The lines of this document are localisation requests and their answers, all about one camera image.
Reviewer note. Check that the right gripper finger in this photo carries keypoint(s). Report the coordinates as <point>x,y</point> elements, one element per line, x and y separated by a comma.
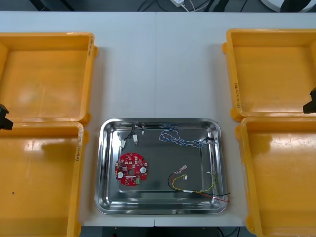
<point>311,107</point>
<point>313,93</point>

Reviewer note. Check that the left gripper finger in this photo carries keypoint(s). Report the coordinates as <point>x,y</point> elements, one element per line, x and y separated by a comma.
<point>6,123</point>
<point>3,109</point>

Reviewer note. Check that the round red circuit board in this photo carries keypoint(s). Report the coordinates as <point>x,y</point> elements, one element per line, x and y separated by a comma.
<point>132,164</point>

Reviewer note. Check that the red black green-yellow harness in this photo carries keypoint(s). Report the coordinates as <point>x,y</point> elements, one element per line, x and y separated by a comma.
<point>188,191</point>

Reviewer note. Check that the yellow-orange plastic bin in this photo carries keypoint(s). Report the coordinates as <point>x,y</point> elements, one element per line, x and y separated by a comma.
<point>279,185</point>
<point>266,79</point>
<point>44,185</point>
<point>44,93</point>

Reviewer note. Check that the white round base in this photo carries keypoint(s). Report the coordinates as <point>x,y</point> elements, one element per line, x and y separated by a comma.
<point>269,5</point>

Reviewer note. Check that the steel tray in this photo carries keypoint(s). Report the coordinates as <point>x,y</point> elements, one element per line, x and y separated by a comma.
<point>160,158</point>

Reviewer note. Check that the black robot torso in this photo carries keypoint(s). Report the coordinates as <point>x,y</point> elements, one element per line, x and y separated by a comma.
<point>128,232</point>

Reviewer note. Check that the white power strip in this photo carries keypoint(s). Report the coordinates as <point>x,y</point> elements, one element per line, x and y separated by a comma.
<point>177,2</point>

